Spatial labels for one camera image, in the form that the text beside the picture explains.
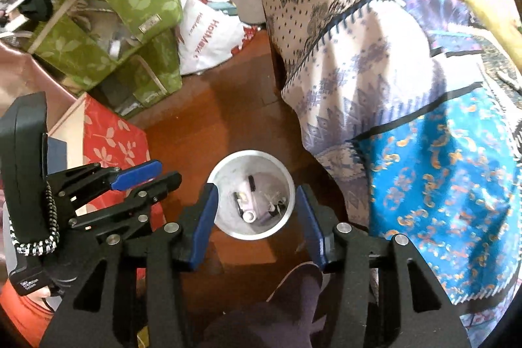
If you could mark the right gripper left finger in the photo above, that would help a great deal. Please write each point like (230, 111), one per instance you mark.
(196, 223)

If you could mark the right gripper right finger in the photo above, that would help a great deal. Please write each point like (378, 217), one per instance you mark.
(317, 223)

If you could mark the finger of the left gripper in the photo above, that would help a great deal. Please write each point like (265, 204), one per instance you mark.
(156, 189)
(135, 176)

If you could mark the white trash bucket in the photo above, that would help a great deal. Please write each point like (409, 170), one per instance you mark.
(256, 195)

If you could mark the red floral box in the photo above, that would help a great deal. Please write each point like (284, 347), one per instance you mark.
(93, 133)

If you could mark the green leaf pattern bag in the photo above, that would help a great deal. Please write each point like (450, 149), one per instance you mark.
(124, 48)

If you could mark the patchwork patterned bedsheet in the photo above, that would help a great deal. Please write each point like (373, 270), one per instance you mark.
(394, 101)

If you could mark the white plastic shopping bag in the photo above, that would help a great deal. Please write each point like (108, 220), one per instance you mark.
(207, 37)

